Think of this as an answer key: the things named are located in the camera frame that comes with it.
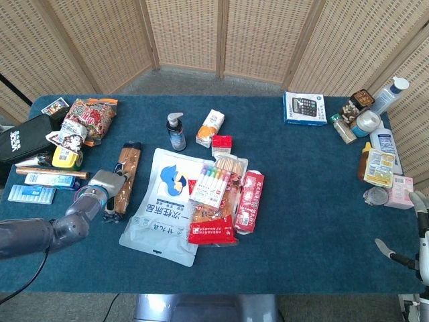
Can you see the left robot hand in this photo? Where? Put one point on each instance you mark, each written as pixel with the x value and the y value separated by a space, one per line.
pixel 107 182

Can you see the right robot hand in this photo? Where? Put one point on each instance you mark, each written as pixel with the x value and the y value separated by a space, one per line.
pixel 424 241

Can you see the brown long snack pack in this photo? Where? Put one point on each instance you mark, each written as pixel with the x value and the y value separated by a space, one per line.
pixel 125 174

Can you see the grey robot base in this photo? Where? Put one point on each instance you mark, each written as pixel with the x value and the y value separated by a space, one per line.
pixel 204 308

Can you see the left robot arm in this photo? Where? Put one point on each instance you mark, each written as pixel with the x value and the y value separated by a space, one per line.
pixel 30 234

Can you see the large white plastic bag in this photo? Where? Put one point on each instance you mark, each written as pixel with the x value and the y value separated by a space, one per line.
pixel 157 214

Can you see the white printed snack wrapper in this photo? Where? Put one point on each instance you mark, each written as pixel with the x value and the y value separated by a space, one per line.
pixel 68 135

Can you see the red floral snack bag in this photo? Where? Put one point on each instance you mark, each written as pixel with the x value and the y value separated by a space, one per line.
pixel 92 119

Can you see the packaged bread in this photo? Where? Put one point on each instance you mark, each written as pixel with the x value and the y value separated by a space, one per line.
pixel 211 228

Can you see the long red wrapped package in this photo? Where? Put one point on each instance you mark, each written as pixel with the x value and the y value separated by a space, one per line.
pixel 249 201

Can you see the yellow and green can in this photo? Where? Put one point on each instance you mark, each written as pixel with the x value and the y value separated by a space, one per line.
pixel 65 157

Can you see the pink box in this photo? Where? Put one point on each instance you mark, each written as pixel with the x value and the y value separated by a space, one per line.
pixel 400 192

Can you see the blue and white toothpaste box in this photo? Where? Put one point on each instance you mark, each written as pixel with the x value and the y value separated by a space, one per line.
pixel 50 181

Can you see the copper coloured tube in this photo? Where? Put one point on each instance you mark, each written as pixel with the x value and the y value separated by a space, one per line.
pixel 50 172

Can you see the clear plastic cup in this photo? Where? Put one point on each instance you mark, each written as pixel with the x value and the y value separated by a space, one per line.
pixel 375 196

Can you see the pale blue flat box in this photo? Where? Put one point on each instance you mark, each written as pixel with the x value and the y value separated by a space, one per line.
pixel 31 194

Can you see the white squeeze tube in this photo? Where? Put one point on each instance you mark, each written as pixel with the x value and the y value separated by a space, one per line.
pixel 33 162

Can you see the dark pump dispenser bottle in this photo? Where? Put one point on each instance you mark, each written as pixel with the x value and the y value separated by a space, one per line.
pixel 176 134

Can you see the yellow and white packet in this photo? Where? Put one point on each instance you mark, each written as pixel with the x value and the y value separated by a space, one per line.
pixel 380 167

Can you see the small card box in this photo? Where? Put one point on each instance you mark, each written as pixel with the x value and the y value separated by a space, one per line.
pixel 54 106

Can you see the black zip pouch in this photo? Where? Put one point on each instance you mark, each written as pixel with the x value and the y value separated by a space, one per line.
pixel 25 139

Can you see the amber honey bottle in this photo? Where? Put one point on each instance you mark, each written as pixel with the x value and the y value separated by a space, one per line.
pixel 362 164

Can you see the white lotion bottle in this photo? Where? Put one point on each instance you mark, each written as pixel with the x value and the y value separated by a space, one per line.
pixel 387 146

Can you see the pastel marker pen pack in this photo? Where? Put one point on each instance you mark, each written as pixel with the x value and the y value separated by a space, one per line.
pixel 211 186

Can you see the white and orange carton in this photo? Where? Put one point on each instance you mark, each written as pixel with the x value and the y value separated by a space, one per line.
pixel 209 129

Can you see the small red and white box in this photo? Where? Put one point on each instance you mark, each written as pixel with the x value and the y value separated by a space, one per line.
pixel 222 146

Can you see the wooden sticks pack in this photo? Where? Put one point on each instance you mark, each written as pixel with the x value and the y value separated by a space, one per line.
pixel 231 166

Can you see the white lidded blue jar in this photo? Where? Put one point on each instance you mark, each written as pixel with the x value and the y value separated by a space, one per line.
pixel 367 122

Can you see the green capped spice bottle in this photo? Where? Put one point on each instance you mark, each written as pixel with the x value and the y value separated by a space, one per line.
pixel 345 132

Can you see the clear bottle with blue cap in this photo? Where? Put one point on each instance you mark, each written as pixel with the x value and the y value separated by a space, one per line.
pixel 388 95

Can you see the clear jar with capsules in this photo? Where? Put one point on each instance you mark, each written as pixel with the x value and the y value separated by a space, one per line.
pixel 355 105

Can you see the blue calculator box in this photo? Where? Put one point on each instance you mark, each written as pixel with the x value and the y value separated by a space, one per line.
pixel 305 109

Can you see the woven folding screen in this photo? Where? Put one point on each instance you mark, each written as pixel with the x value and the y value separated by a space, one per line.
pixel 254 37

